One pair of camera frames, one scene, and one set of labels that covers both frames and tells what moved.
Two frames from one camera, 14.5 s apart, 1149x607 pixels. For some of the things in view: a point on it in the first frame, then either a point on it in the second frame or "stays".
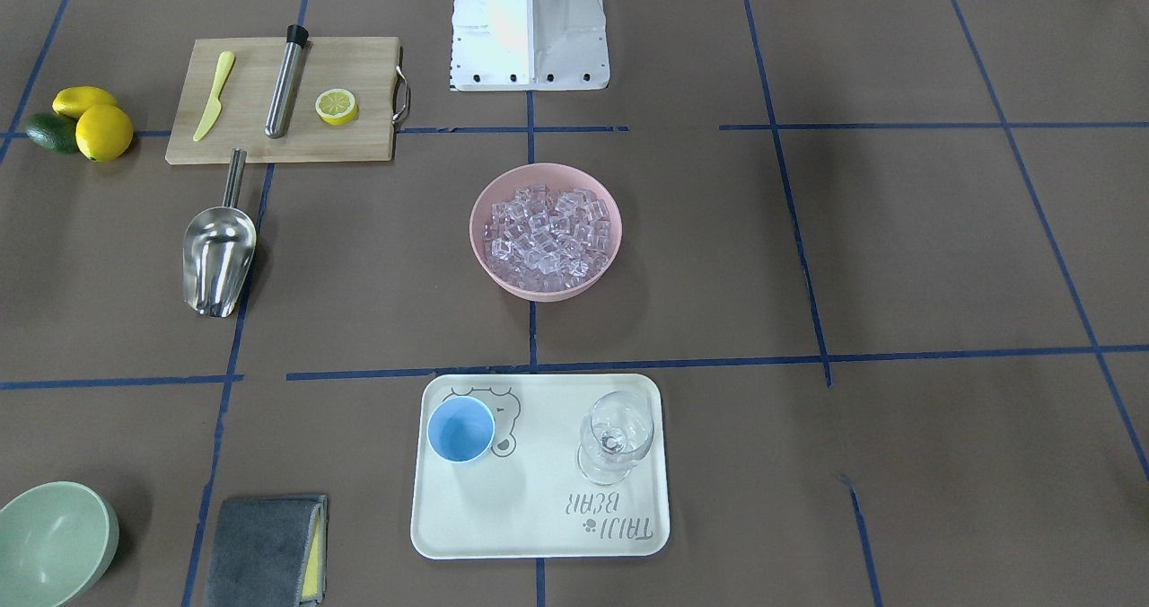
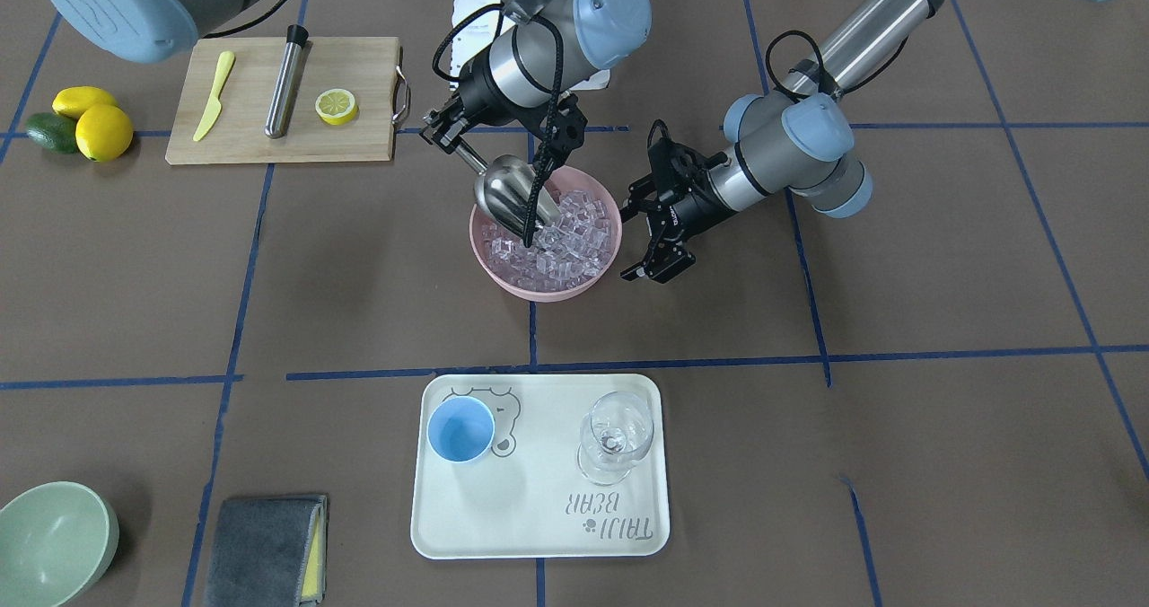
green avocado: (54, 132) stays
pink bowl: (542, 232) stays
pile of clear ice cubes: (546, 240) stays
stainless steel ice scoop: (219, 247) → (503, 190)
